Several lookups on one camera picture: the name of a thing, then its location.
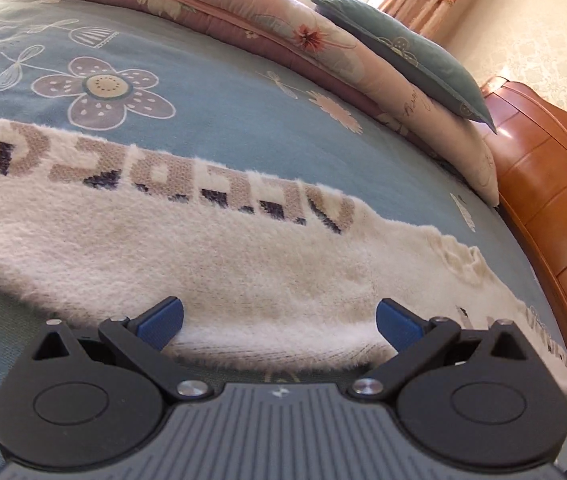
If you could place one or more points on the blue floral bed sheet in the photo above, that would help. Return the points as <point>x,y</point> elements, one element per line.
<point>213,100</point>

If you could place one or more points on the wooden headboard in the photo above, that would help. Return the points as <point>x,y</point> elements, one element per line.
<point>553,185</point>

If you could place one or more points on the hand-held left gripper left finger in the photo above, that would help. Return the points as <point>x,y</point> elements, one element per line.
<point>163,325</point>

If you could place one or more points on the pink floral folded quilt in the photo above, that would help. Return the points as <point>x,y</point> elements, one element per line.
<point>263,15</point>

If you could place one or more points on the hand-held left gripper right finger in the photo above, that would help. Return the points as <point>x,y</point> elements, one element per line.
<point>398,327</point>

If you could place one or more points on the green pillow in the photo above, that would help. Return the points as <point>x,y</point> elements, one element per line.
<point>413,55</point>

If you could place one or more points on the white fuzzy sweater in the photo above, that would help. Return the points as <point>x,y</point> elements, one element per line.
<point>213,260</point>

